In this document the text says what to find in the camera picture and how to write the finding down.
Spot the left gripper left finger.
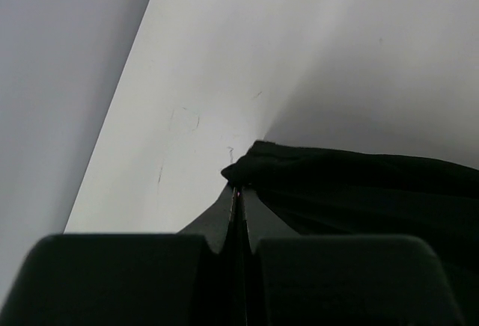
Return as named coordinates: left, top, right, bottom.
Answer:
left=178, top=187, right=236, bottom=254

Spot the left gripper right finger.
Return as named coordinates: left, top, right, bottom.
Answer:
left=237, top=188, right=299, bottom=254

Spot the black t shirt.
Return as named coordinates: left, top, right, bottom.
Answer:
left=222, top=141, right=478, bottom=325

